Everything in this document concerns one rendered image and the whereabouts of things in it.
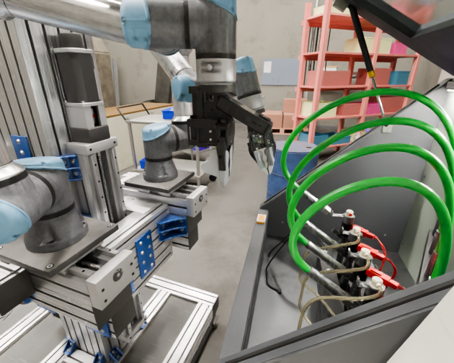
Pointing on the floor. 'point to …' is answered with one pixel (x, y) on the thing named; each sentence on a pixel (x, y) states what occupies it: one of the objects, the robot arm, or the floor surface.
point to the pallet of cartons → (279, 118)
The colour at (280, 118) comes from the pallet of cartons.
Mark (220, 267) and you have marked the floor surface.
